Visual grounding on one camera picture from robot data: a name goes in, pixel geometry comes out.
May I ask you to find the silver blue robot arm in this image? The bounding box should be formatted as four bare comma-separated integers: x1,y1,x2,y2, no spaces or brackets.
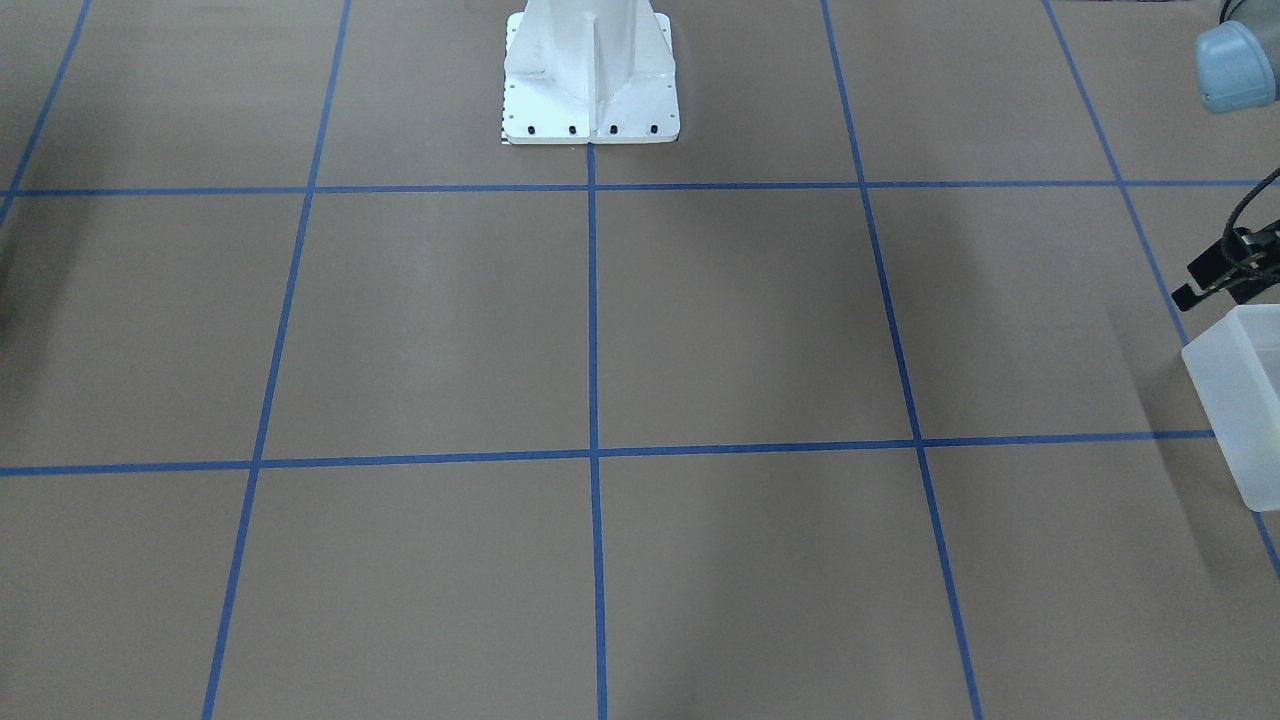
1194,1,1279,114

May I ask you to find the clear plastic bin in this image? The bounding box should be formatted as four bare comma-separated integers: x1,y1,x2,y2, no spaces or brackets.
1181,304,1279,512

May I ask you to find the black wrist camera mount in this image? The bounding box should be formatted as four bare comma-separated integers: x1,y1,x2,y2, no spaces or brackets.
1171,224,1279,313

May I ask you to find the white pedestal column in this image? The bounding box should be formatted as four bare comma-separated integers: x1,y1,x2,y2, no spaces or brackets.
500,1,681,145

